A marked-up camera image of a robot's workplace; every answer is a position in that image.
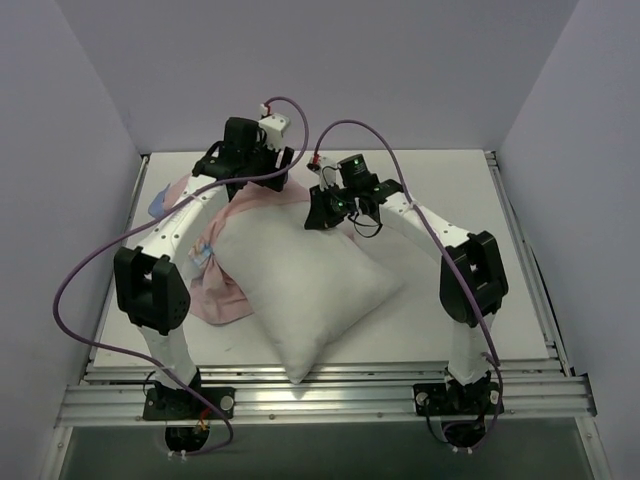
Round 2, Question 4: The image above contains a white pillow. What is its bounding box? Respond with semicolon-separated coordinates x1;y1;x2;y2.
213;202;402;384

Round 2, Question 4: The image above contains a blue printed pillowcase pink inside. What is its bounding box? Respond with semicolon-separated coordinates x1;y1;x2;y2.
147;174;314;327

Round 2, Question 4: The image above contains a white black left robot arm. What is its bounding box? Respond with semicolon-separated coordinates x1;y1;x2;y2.
114;113;294;420

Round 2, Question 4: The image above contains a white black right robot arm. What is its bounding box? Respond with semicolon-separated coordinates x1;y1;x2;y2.
305;154;509;416

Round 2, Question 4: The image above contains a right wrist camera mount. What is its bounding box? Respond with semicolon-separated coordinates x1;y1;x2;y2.
306;153;340;190

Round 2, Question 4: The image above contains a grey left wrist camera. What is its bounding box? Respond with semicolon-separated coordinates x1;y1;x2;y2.
258;103;291;152

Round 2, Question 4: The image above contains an aluminium table edge rail left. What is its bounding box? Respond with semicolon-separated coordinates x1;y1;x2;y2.
94;153;151;341

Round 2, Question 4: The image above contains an aluminium table edge rail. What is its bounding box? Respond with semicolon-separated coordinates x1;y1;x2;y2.
484;151;575;376
94;153;151;341

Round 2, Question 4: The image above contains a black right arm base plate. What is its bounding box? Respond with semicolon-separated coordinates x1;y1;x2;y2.
412;381;504;417

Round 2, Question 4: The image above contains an aluminium table edge rail right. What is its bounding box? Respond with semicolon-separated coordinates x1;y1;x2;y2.
484;151;575;376

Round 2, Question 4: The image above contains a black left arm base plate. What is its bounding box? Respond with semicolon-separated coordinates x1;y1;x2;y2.
142;384;236;421

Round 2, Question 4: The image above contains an aluminium front rail frame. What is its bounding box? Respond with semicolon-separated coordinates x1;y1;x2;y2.
57;359;596;427

